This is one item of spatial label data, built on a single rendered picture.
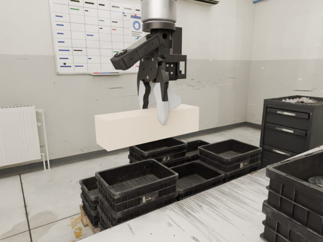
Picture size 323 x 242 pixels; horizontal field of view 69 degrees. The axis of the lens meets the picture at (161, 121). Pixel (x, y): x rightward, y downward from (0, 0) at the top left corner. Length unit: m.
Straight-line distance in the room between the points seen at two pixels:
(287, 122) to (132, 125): 1.99
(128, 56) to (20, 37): 2.58
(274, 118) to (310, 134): 0.34
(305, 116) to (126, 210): 1.62
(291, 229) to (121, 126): 0.49
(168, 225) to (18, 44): 2.56
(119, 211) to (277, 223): 0.78
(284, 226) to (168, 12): 0.60
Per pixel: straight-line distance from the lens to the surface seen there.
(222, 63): 4.44
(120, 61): 0.46
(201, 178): 1.84
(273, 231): 0.77
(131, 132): 0.48
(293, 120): 2.33
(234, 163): 1.74
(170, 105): 0.51
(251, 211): 0.94
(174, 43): 0.54
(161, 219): 0.85
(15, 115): 2.91
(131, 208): 1.29
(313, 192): 0.65
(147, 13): 0.51
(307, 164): 0.86
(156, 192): 1.34
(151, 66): 0.50
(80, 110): 3.12
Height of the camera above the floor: 1.19
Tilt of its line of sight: 13 degrees down
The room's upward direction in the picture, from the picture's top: straight up
